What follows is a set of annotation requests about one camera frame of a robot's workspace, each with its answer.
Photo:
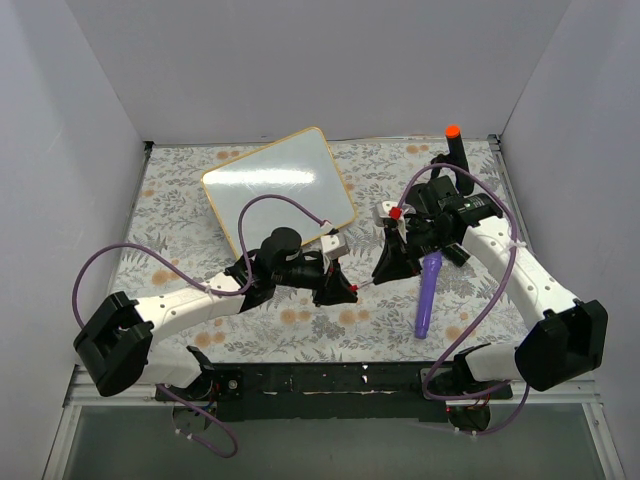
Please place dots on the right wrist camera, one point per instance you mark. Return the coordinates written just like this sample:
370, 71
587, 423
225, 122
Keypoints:
388, 213

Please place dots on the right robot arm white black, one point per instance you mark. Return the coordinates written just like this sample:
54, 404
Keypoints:
566, 336

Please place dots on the yellow framed whiteboard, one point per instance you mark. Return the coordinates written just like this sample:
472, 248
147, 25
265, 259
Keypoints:
300, 167

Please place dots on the black microphone stand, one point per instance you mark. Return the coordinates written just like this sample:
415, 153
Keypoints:
435, 167

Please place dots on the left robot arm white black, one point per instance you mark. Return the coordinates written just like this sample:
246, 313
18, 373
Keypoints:
121, 345

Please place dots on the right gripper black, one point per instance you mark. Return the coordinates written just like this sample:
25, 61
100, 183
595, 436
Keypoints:
430, 232

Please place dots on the purple toy microphone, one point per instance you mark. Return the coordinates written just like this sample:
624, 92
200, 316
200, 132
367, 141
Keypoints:
432, 264

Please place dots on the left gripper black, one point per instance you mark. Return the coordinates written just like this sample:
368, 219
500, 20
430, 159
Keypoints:
325, 278

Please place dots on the aluminium frame rail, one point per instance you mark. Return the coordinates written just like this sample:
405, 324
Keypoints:
83, 392

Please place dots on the floral table mat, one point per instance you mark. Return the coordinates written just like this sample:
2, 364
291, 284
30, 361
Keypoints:
174, 235

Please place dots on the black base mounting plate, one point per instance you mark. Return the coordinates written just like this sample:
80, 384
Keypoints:
268, 391

